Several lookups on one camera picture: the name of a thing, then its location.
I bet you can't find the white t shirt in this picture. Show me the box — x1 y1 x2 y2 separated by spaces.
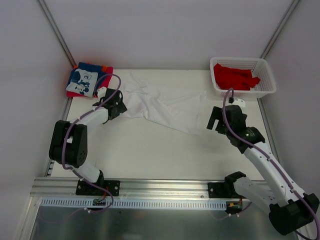
120 81 206 135

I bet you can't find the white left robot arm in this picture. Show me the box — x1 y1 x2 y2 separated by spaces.
48 88 128 196

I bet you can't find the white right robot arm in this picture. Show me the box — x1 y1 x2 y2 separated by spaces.
207 105 320 236

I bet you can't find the pink folded t shirt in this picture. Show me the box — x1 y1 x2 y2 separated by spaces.
66 65 114 99

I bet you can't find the light blue printed t shirt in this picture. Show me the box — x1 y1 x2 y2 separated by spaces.
66 68 98 98

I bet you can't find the red t shirt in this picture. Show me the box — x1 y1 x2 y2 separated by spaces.
213 63 261 91

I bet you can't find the white plastic basket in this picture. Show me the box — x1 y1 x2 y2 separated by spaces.
209 57 277 100

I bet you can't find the dark blue folded t shirt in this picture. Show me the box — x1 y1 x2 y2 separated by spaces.
69 61 109 97

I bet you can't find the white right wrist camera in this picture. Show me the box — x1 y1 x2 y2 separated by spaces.
229 98 246 108

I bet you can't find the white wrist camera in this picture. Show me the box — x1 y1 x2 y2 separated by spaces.
229 98 246 108
96 87 108 98

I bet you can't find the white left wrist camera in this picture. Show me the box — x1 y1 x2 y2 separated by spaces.
96 87 108 98

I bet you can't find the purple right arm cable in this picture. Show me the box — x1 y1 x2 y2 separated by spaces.
212 87 317 240

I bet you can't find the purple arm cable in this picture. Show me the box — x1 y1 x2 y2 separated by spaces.
212 87 317 240
61 73 123 215

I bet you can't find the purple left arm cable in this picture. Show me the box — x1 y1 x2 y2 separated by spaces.
61 73 123 215

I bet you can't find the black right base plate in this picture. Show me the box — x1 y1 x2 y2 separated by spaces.
207 182 241 199

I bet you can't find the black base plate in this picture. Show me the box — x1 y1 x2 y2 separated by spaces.
75 180 121 197
207 182 241 199

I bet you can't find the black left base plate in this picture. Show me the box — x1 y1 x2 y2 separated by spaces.
75 180 121 197

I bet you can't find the white slotted cable duct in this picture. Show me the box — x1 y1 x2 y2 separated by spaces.
40 197 227 211

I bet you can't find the aluminium mounting rail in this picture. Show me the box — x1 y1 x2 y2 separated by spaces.
30 177 224 201

